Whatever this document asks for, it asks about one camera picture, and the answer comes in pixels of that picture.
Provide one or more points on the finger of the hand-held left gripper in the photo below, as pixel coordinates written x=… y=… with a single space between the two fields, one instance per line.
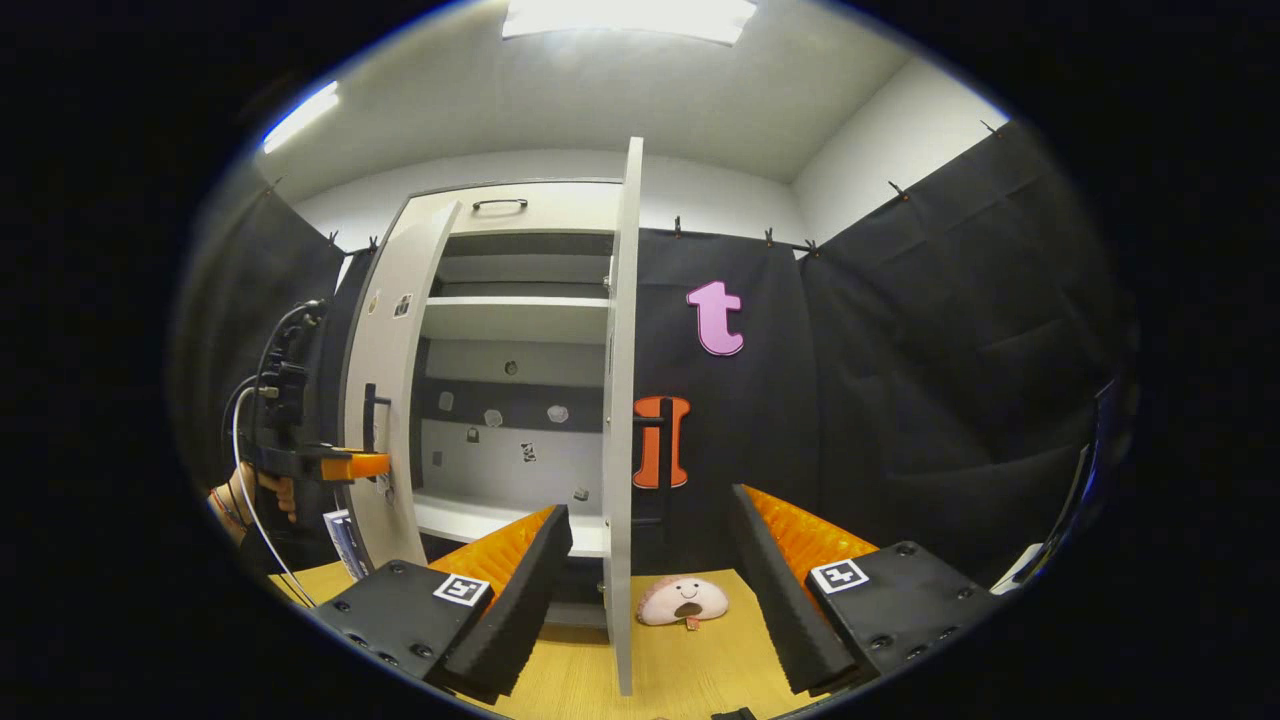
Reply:
x=355 y=466

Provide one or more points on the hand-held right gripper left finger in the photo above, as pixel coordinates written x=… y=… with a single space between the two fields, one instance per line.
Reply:
x=520 y=620

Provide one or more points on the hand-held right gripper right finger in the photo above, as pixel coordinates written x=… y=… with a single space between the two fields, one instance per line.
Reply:
x=780 y=610

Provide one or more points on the beige shoe cabinet door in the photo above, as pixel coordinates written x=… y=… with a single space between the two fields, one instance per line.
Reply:
x=400 y=350
x=622 y=400

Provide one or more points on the beige double-door shoe cabinet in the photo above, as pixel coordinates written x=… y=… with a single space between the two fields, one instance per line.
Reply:
x=520 y=380

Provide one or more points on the white cabinet shelf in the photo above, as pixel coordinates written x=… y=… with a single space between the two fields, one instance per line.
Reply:
x=520 y=270
x=515 y=320
x=480 y=520

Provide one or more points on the white blue book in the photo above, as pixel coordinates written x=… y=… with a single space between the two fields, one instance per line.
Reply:
x=348 y=545

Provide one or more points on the pink smiling plush toy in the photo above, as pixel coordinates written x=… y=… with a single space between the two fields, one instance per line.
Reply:
x=680 y=600

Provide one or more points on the black backdrop cloth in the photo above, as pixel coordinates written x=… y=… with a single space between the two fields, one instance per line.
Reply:
x=900 y=400

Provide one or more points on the dark panel with white edge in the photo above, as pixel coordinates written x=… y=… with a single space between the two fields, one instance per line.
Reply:
x=1022 y=570

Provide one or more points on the ceiling light strip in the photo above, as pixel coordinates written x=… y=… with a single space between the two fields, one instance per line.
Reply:
x=300 y=118

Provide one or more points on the ceiling light panel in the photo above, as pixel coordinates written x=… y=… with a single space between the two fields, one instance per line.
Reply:
x=630 y=18

